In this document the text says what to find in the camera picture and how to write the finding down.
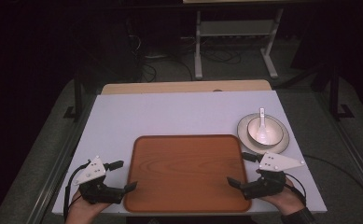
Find brown wooden tray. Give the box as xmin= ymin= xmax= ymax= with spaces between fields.
xmin=122 ymin=133 xmax=253 ymax=214

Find black metal stand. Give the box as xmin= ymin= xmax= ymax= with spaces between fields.
xmin=63 ymin=69 xmax=84 ymax=123
xmin=328 ymin=63 xmax=356 ymax=121

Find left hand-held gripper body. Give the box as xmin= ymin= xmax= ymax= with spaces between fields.
xmin=73 ymin=155 xmax=126 ymax=205

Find white plate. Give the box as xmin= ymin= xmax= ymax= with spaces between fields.
xmin=236 ymin=113 xmax=290 ymax=155

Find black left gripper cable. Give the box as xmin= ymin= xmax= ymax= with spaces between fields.
xmin=63 ymin=161 xmax=91 ymax=222

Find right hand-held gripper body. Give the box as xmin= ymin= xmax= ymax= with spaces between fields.
xmin=240 ymin=151 xmax=306 ymax=201

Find white metal desk frame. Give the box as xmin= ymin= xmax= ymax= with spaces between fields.
xmin=193 ymin=8 xmax=285 ymax=80

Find person's left hand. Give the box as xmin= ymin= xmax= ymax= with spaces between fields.
xmin=64 ymin=189 xmax=112 ymax=224

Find white ceramic spoon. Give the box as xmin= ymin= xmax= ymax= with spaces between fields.
xmin=256 ymin=107 xmax=271 ymax=145

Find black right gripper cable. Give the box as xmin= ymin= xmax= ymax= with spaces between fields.
xmin=284 ymin=172 xmax=308 ymax=206

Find white bowl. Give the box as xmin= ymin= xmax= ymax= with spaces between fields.
xmin=246 ymin=116 xmax=285 ymax=147

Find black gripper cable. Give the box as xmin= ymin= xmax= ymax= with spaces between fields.
xmin=63 ymin=161 xmax=91 ymax=222
xmin=284 ymin=172 xmax=308 ymax=206

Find person's right hand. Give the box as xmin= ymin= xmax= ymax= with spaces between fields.
xmin=259 ymin=178 xmax=306 ymax=217

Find light wooden table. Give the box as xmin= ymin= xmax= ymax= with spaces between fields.
xmin=101 ymin=79 xmax=272 ymax=95

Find black floor cables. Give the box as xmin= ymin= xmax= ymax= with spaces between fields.
xmin=138 ymin=34 xmax=243 ymax=83

